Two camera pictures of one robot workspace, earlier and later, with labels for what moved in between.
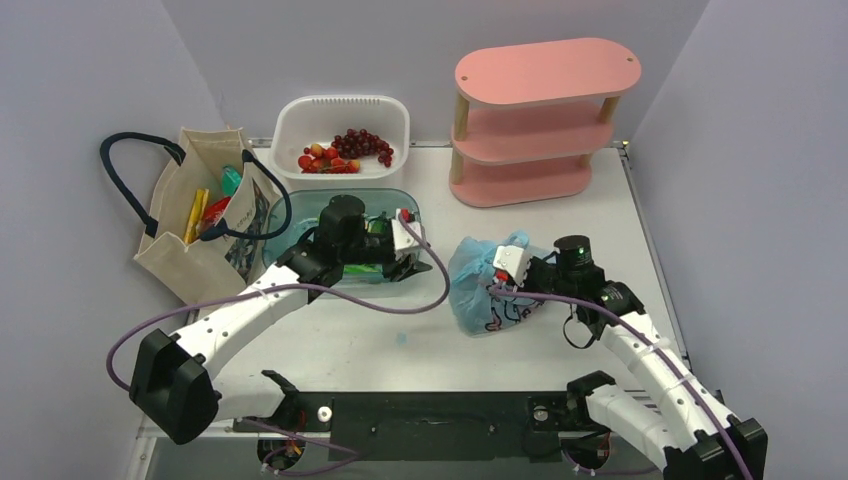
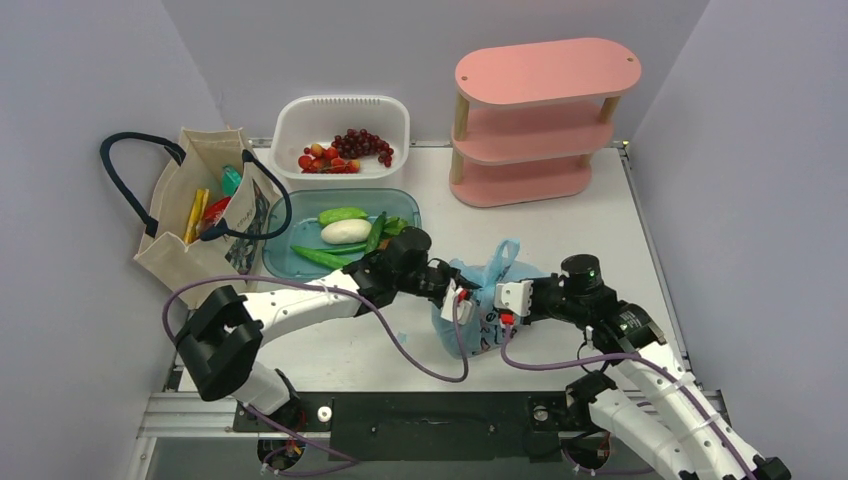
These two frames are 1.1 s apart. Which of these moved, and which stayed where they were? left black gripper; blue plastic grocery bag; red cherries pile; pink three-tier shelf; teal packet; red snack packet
Moved: blue plastic grocery bag; left black gripper
Stayed: pink three-tier shelf; teal packet; red cherries pile; red snack packet
